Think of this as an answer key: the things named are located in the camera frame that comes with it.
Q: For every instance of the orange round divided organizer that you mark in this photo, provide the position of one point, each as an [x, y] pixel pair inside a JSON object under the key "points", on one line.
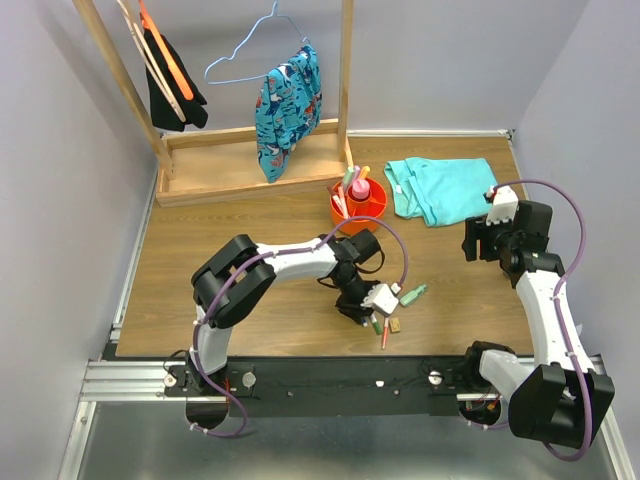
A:
{"points": [[374, 206]]}

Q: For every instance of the white marker green cap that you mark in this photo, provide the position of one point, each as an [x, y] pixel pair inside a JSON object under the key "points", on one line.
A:
{"points": [[378, 328]]}

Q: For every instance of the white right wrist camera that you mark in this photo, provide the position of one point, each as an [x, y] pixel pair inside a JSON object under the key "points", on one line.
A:
{"points": [[503, 205]]}

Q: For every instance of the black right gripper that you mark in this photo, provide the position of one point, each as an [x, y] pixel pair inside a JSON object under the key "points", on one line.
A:
{"points": [[472, 227]]}

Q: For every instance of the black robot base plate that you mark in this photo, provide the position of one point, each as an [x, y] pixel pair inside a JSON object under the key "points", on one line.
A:
{"points": [[336, 387]]}

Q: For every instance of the light wooden hanger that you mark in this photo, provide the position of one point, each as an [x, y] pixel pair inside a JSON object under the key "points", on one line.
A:
{"points": [[152, 68]]}

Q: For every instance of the white marker maroon cap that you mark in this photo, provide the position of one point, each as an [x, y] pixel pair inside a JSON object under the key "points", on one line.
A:
{"points": [[336, 201]]}

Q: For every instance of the orange plastic hanger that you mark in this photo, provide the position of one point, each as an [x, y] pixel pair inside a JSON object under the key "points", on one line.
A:
{"points": [[176, 72]]}

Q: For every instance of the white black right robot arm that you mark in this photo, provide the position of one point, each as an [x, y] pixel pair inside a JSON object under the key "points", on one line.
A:
{"points": [[563, 400]]}

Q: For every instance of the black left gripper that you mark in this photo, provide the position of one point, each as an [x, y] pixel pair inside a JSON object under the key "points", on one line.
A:
{"points": [[353, 310]]}

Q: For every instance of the yellow pink highlighter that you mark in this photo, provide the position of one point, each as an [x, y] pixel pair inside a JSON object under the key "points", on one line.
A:
{"points": [[365, 172]]}

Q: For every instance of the green grey highlighter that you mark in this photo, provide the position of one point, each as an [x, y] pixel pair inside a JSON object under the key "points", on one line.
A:
{"points": [[347, 179]]}

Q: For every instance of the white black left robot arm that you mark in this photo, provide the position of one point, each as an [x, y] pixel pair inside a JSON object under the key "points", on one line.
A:
{"points": [[232, 282]]}

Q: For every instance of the orange pen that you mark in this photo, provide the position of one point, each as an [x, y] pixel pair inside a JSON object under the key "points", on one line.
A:
{"points": [[386, 332]]}

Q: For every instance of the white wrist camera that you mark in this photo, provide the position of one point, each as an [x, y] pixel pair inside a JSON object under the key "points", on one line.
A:
{"points": [[503, 205], [381, 299]]}

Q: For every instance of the wooden clothes rack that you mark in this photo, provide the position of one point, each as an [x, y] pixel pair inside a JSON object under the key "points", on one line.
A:
{"points": [[220, 165]]}

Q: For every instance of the small tan eraser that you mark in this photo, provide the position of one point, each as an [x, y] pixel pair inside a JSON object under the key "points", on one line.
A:
{"points": [[395, 326]]}

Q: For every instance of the small green bottle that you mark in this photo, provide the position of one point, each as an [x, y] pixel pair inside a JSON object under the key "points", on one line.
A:
{"points": [[411, 296]]}

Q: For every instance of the teal folded t-shirt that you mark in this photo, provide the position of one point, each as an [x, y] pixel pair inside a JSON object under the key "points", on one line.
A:
{"points": [[441, 192]]}

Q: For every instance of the blue patterned hanging shirt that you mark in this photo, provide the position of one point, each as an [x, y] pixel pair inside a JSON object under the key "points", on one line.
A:
{"points": [[289, 108]]}

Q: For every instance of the white marker red cap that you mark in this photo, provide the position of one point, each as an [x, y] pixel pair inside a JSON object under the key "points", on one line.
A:
{"points": [[342, 201]]}

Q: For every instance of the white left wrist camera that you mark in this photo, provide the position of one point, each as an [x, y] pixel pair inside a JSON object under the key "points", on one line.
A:
{"points": [[381, 299]]}

